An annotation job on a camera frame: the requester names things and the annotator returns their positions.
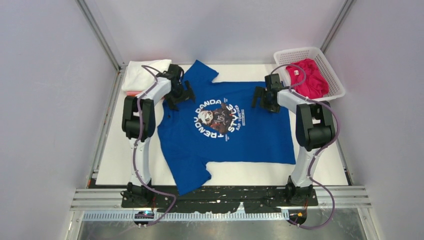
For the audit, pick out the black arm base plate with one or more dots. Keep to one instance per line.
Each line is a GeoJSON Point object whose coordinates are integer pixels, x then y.
{"type": "Point", "coordinates": [214, 199]}

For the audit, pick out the white slotted cable duct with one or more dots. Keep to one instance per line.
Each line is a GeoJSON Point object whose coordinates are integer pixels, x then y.
{"type": "Point", "coordinates": [148, 215]}

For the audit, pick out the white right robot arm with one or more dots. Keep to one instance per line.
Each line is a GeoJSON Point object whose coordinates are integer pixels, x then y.
{"type": "Point", "coordinates": [314, 130]}

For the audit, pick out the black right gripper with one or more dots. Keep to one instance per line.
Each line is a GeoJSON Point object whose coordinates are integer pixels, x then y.
{"type": "Point", "coordinates": [259, 92]}

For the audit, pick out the blue panda print t-shirt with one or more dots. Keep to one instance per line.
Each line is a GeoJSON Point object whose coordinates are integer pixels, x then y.
{"type": "Point", "coordinates": [220, 126]}

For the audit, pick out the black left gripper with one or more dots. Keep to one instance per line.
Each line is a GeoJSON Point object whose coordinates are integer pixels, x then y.
{"type": "Point", "coordinates": [188, 93]}

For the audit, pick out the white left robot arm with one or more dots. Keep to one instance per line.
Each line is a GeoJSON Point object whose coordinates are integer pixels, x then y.
{"type": "Point", "coordinates": [139, 122]}

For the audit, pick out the white plastic laundry basket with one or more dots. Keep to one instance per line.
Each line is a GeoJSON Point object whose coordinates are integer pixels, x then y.
{"type": "Point", "coordinates": [292, 55]}

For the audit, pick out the folded white t-shirt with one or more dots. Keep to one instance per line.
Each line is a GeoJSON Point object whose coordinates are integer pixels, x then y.
{"type": "Point", "coordinates": [138, 79]}

